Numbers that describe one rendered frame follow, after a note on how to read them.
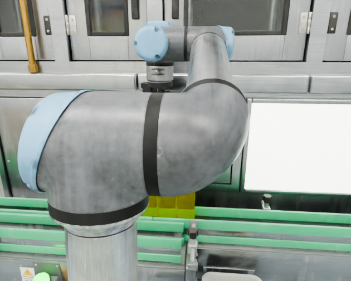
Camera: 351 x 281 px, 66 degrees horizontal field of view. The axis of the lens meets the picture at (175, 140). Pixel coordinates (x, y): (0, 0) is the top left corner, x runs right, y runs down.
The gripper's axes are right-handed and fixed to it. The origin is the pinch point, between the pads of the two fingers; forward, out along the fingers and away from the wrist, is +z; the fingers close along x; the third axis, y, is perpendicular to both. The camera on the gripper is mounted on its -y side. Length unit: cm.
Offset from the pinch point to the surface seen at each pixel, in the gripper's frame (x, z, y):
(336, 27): -18, -35, -50
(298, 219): -3.7, 24.1, -42.6
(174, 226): 6.2, 22.6, -2.7
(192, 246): 16.1, 21.5, -8.6
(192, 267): 16.1, 28.6, -8.8
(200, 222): 4.0, 22.4, -10.7
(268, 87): -13.6, -17.1, -30.7
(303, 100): -12.8, -13.3, -41.5
